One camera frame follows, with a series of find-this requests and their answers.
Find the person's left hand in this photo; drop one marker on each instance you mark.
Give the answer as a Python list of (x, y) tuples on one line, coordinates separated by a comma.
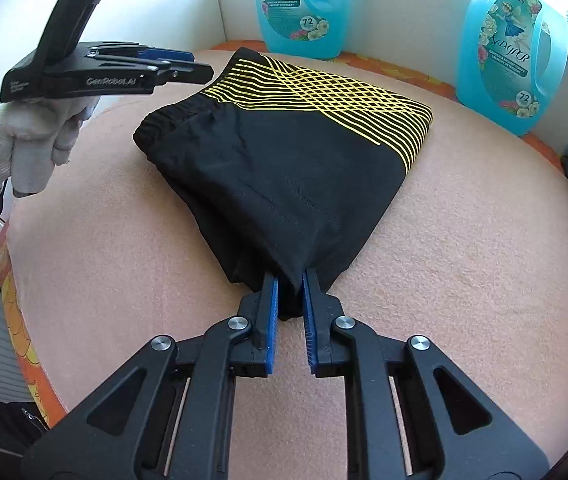
[(28, 125)]

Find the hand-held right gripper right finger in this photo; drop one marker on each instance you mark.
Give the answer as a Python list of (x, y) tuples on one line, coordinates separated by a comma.
[(310, 325)]

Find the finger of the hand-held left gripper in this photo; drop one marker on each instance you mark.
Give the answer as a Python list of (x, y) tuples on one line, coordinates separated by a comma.
[(188, 71), (163, 54)]

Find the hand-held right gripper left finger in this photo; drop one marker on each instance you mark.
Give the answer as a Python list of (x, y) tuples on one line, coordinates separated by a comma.
[(270, 325)]

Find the beige blanket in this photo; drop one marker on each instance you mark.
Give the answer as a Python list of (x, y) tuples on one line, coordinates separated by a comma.
[(439, 285)]

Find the blue detergent bottle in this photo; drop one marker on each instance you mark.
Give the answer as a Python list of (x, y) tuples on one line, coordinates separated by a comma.
[(504, 60), (304, 5)]

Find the black pants with yellow stripes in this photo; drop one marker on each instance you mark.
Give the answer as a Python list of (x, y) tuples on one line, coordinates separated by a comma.
[(289, 185)]

